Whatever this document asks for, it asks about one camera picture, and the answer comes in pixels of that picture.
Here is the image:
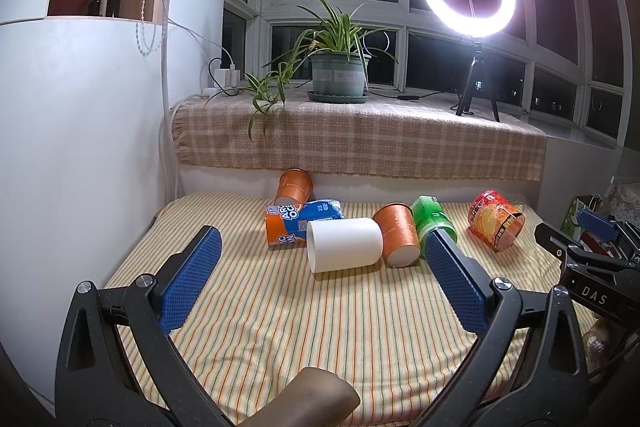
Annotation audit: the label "white ceramic cup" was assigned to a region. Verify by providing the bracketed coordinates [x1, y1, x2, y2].
[306, 218, 383, 274]

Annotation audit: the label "red orange snack cup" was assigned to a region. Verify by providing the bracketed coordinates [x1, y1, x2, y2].
[468, 190, 526, 251]

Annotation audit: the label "green plastic cup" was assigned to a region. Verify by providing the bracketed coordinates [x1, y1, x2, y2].
[411, 195, 458, 259]

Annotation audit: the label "orange paper cup near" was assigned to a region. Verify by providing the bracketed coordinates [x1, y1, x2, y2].
[373, 202, 420, 268]

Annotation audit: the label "orange paper cup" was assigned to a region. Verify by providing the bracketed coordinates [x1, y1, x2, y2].
[373, 202, 420, 268]
[274, 168, 314, 205]

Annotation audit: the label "blue orange drink cup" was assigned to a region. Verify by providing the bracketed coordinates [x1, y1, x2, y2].
[264, 199, 344, 247]

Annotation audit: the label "orange paper cup far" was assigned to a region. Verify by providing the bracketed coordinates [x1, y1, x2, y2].
[274, 168, 314, 205]

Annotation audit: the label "green snack bag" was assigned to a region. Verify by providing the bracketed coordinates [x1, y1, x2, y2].
[561, 194, 611, 255]

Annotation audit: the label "black tripod stand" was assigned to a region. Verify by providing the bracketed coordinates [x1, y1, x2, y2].
[456, 40, 500, 122]

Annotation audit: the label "brown cardboard tube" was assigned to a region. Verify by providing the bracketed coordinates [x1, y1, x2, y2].
[250, 367, 360, 426]

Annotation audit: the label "striped yellow mattress cloth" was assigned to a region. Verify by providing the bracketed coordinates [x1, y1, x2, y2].
[102, 190, 601, 426]

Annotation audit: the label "white power strip chargers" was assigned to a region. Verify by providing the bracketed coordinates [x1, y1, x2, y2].
[201, 57, 241, 98]

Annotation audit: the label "potted spider plant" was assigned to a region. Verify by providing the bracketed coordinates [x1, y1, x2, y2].
[205, 0, 398, 138]

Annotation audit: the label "dark small bottle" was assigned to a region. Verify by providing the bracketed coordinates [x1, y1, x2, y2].
[88, 0, 122, 17]

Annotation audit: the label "white hanging cable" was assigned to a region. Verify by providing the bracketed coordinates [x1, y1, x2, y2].
[130, 0, 250, 212]

